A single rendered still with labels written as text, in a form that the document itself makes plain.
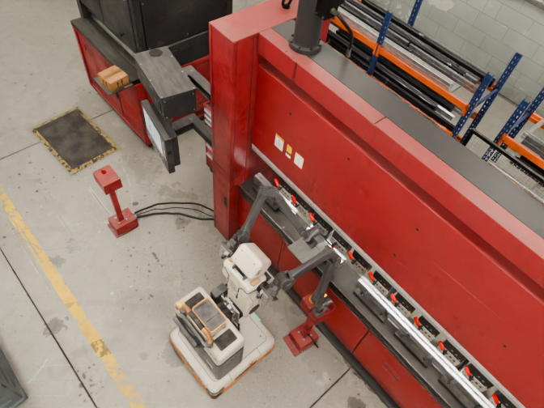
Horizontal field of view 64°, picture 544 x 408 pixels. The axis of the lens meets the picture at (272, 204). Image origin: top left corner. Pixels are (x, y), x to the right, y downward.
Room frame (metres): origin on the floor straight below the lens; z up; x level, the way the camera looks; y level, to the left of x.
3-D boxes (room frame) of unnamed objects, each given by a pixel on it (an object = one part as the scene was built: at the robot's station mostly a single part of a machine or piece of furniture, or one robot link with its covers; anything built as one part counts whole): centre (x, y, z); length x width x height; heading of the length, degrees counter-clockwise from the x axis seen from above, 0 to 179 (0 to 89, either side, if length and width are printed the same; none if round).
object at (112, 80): (3.23, 1.69, 1.04); 0.30 x 0.26 x 0.12; 49
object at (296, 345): (1.37, -0.44, 0.06); 0.25 x 0.20 x 0.12; 130
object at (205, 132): (2.53, 0.72, 1.18); 0.40 x 0.24 x 0.07; 47
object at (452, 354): (1.05, -1.28, 1.18); 0.15 x 0.09 x 0.17; 47
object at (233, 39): (2.64, 0.18, 1.15); 0.85 x 0.25 x 2.30; 137
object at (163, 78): (2.33, 0.85, 1.53); 0.51 x 0.25 x 0.85; 38
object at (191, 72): (2.53, 0.72, 1.67); 0.40 x 0.24 x 0.07; 47
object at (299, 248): (1.74, -0.32, 1.00); 0.26 x 0.18 x 0.01; 137
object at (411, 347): (1.12, -1.12, 0.89); 0.30 x 0.05 x 0.03; 47
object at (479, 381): (0.91, -1.43, 1.18); 0.15 x 0.09 x 0.17; 47
